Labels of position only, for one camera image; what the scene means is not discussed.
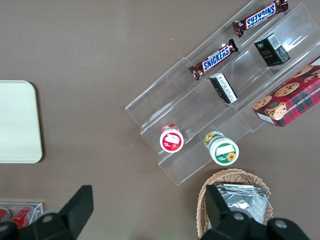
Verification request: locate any Snickers chocolate bar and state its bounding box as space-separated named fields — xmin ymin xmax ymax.
xmin=232 ymin=0 xmax=289 ymax=39
xmin=188 ymin=38 xmax=239 ymax=82

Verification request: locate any stack of foil trays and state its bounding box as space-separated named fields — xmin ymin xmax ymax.
xmin=213 ymin=183 xmax=270 ymax=226

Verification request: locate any green lid yogurt cup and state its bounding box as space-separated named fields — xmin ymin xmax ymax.
xmin=204 ymin=131 xmax=240 ymax=167

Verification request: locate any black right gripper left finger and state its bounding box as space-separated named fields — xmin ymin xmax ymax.
xmin=57 ymin=184 xmax=95 ymax=238

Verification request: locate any light wicker basket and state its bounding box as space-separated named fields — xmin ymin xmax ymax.
xmin=196 ymin=168 xmax=277 ymax=240

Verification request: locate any red tartan cookie box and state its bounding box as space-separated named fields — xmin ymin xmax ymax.
xmin=251 ymin=56 xmax=320 ymax=128

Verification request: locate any red lid yogurt cup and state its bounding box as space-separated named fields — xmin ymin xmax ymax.
xmin=159 ymin=123 xmax=185 ymax=153

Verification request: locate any small black carton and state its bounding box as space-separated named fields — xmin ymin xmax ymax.
xmin=253 ymin=33 xmax=292 ymax=68
xmin=208 ymin=72 xmax=239 ymax=105

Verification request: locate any beige plastic tray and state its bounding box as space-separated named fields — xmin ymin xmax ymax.
xmin=0 ymin=80 xmax=44 ymax=164

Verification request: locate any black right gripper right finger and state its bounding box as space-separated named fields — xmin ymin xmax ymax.
xmin=204 ymin=184 xmax=235 ymax=230

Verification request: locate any clear acrylic bottle rack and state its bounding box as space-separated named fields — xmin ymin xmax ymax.
xmin=0 ymin=198 xmax=45 ymax=230

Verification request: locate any clear acrylic stepped stand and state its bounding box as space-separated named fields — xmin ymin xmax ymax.
xmin=124 ymin=0 xmax=320 ymax=187

